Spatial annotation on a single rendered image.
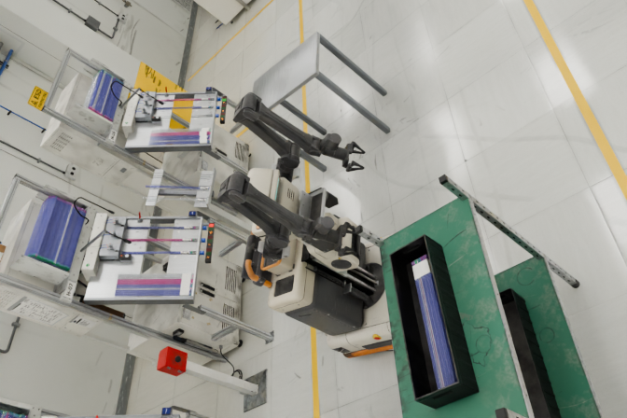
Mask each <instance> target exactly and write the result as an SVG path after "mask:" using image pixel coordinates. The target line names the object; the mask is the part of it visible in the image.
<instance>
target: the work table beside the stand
mask: <svg viewBox="0 0 627 418"><path fill-rule="evenodd" d="M320 44H321V45H323V46H324V47H325V48H326V49H327V50H329V51H330V52H331V53H332V54H333V55H335V56H336V57H337V58H338V59H339V60H341V61H342V62H343V63H344V64H345V65H347V66H348V67H349V68H350V69H351V70H353V71H354V72H355V73H356V74H357V75H358V76H360V77H361V78H362V79H363V80H365V81H366V82H367V83H368V84H369V85H371V87H372V88H373V89H375V90H376V91H377V92H379V93H380V94H381V95H382V96H385V95H386V94H387V90H385V89H384V88H383V87H382V86H381V85H380V84H378V83H377V82H376V81H375V80H374V79H373V78H371V77H370V76H369V75H368V74H367V73H365V72H364V71H363V70H362V69H361V68H360V67H358V66H357V65H356V64H355V63H354V62H352V61H351V60H350V59H349V58H348V57H347V56H345V55H344V54H343V53H342V52H341V51H340V50H338V49H337V48H336V47H335V46H334V45H332V44H331V43H330V42H329V41H328V40H327V39H325V38H324V37H323V36H322V35H321V34H319V33H318V32H317V31H316V32H315V33H314V34H313V35H311V36H310V37H309V38H307V39H306V40H305V41H304V42H302V43H301V44H300V45H299V46H297V47H296V48H295V49H293V50H292V51H291V52H290V53H288V54H287V55H286V56H285V57H284V58H283V59H282V60H281V61H279V62H278V63H277V64H275V65H274V66H273V67H272V68H270V69H269V70H268V71H267V72H265V73H264V74H263V75H262V76H260V77H259V78H258V79H256V80H255V81H254V85H253V93H255V95H257V96H258V97H260V98H261V99H262V101H261V102H262V103H263V104H264V105H265V106H267V107H268V108H269V109H270V110H272V109H273V108H275V107H276V106H277V105H279V104H280V105H282V106H283V107H284V108H286V109H287V110H288V111H290V112H291V113H293V114H294V115H295V116H297V117H298V118H300V119H301V120H303V121H304V122H305V123H307V124H308V125H310V126H311V127H312V128H314V129H315V130H317V131H318V132H320V133H321V134H323V135H326V134H327V130H326V129H324V128H323V127H322V126H320V125H319V124H318V123H316V122H315V121H314V120H312V119H311V118H309V117H308V116H306V115H305V114H304V113H302V112H301V111H299V110H298V109H297V108H296V107H295V106H294V105H292V104H291V103H289V102H288V101H286V98H288V97H289V96H290V95H292V94H293V93H294V92H296V91H297V90H299V89H300V88H301V87H303V86H304V85H305V84H307V83H308V82H310V81H311V80H312V79H314V78H316V79H318V80H319V81H320V82H321V83H323V84H324V85H325V86H326V87H328V88H329V89H330V90H331V91H333V92H334V93H335V94H337V95H338V96H339V97H341V98H342V99H343V100H344V101H345V102H346V103H347V104H349V105H350V106H351V107H352V108H354V109H355V110H356V111H357V112H359V113H360V114H361V115H363V116H364V117H365V118H367V119H368V120H369V121H370V122H372V123H373V124H374V125H375V126H377V127H378V128H379V129H380V130H382V131H383V132H385V133H386V134H388V133H389V132H390V128H389V127H388V126H387V125H386V124H384V123H383V122H382V121H381V120H379V119H378V118H377V117H375V116H374V115H373V114H372V113H370V112H369V111H368V109H366V108H365V107H364V106H363V105H362V104H360V103H359V102H358V101H356V100H355V99H354V98H353V97H351V96H350V95H349V94H348V93H346V92H345V91H344V90H342V89H341V88H340V87H339V86H337V85H336V84H335V83H334V82H332V81H331V80H330V79H329V78H328V77H326V76H325V75H324V74H322V73H321V72H320V71H319V46H320ZM300 154H301V158H303V159H304V160H306V161H308V162H309V163H311V165H313V166H314V167H316V168H317V169H318V170H320V171H321V172H325V171H326V170H327V166H325V165H324V164H323V163H321V162H320V161H318V160H316V159H315V158H313V157H312V156H310V155H309V154H307V153H306V152H304V151H303V150H302V149H301V150H300Z"/></svg>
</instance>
